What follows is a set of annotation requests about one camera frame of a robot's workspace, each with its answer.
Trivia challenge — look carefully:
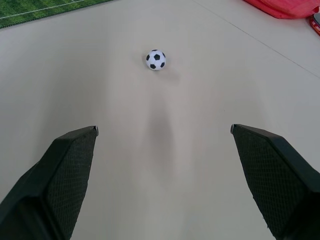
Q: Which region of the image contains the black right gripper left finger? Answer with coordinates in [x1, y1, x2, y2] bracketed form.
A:
[0, 125, 99, 240]

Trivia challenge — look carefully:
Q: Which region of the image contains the red cloth bag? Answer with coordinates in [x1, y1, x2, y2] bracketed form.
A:
[242, 0, 320, 20]

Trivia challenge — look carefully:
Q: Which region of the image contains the green turf mat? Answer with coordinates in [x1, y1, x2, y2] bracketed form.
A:
[0, 0, 115, 30]

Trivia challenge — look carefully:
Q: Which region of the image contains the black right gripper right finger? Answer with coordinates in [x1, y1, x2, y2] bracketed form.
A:
[230, 123, 320, 240]

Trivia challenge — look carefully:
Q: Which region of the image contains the red and white round object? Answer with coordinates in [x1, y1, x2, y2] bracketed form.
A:
[308, 12, 320, 37]

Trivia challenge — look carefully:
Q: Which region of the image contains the small black-white soccer ball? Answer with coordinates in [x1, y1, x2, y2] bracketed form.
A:
[145, 49, 167, 71]

